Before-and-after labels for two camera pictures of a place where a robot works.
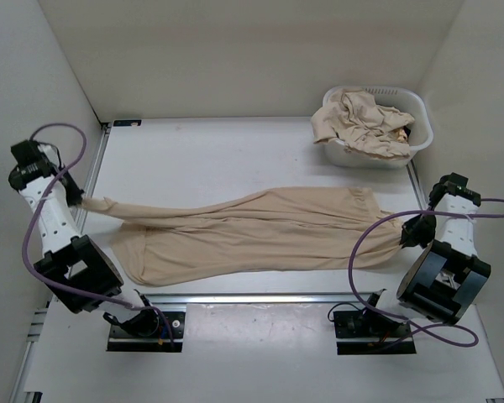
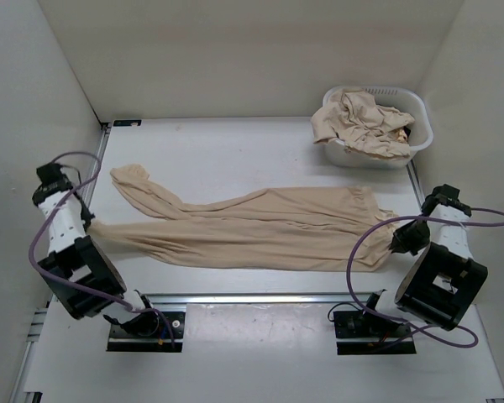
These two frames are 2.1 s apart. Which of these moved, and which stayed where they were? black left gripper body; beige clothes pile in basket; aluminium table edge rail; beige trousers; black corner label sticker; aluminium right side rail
Moved: beige trousers; black left gripper body
Stayed: aluminium table edge rail; beige clothes pile in basket; aluminium right side rail; black corner label sticker
